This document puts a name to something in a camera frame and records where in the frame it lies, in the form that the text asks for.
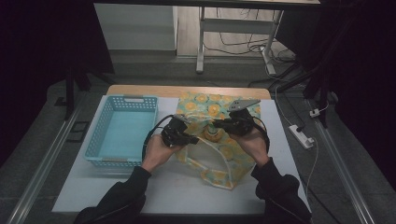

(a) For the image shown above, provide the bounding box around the thin white cable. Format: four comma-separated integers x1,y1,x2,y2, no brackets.
305,138,320,198

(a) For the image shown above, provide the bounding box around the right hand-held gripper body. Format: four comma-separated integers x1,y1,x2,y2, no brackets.
226,99,262,137

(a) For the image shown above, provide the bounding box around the light blue plastic basket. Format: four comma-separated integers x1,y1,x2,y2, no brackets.
84,94,159,171

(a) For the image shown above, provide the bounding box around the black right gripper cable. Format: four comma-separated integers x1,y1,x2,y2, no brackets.
251,116,271,154

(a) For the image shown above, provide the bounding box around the white board mat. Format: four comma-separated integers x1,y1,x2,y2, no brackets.
51,94,312,216

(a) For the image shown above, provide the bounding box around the person's right hand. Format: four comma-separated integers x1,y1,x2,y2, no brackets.
237,126,270,167

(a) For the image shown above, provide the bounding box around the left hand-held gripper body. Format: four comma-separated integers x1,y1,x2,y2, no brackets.
161,114,190,147

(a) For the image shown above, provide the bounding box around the white power strip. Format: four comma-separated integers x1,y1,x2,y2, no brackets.
288,124,315,149

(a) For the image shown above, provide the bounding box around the white metal desk frame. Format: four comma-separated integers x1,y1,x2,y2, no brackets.
195,6,285,76

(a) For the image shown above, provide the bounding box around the black metal stand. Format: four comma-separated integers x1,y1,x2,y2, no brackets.
274,15,347,129
64,31,117,121

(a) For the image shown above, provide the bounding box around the black floor plate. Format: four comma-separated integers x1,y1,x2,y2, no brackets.
66,120,92,144

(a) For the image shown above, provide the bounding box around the grey cabinet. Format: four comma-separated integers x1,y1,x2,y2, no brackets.
93,3,178,51

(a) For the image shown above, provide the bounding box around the floral yellow green cloth bag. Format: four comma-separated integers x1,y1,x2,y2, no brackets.
174,91,263,190

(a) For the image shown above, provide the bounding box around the long white cable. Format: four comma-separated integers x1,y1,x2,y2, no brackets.
264,60,293,128

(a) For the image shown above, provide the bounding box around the person's left hand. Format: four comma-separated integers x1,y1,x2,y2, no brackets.
141,133,185,174

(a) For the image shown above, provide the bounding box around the aluminium rail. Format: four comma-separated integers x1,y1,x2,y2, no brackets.
6,104,82,224
306,99,376,224

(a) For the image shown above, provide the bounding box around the tangle of black cables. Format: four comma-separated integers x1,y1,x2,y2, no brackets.
204,8,296,63

